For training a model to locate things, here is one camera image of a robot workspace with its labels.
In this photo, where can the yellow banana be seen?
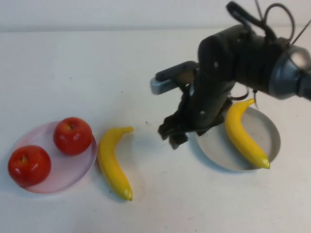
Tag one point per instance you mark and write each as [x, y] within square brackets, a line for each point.
[243, 140]
[109, 160]

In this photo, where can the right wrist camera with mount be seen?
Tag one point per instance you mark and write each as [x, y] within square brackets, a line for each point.
[165, 85]

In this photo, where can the pink round plate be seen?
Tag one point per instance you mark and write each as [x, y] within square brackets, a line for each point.
[70, 170]

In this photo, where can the grey round plate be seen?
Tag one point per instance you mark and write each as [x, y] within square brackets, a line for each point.
[218, 153]

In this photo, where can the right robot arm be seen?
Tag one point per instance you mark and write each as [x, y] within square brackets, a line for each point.
[255, 60]

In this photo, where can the red apple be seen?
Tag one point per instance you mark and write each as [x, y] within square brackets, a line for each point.
[29, 167]
[73, 138]

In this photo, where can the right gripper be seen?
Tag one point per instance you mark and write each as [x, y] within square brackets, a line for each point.
[206, 104]

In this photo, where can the thin black zip tie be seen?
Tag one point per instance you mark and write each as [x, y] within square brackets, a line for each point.
[301, 32]

